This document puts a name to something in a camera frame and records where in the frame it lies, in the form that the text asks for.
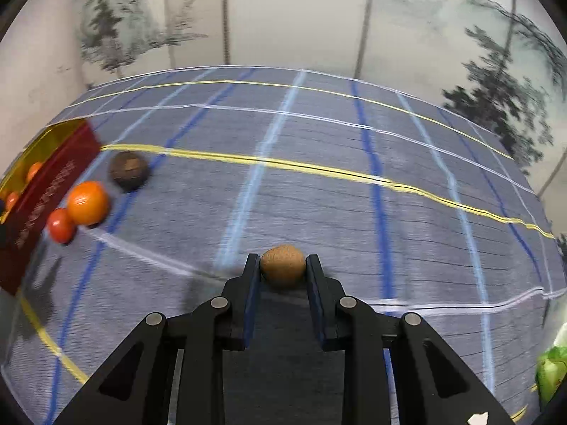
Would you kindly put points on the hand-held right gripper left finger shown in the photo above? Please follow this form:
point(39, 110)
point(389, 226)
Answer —
point(249, 301)

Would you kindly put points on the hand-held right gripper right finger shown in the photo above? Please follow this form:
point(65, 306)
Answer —
point(315, 305)

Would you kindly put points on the brown kiwi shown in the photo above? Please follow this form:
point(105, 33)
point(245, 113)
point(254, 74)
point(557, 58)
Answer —
point(283, 265)

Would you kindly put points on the red and gold tin box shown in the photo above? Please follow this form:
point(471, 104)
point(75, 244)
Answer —
point(44, 195)

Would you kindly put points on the grey plaid tablecloth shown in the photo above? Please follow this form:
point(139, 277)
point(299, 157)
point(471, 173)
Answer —
point(354, 221)

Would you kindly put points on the dark brown round fruit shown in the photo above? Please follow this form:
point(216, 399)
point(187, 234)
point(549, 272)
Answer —
point(128, 171)

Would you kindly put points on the orange mandarin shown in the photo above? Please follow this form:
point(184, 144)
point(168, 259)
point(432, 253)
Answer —
point(87, 202)

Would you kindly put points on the green plastic bag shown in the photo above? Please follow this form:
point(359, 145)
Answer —
point(551, 374)

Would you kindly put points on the small orange fruit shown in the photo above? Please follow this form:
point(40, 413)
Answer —
point(33, 171)

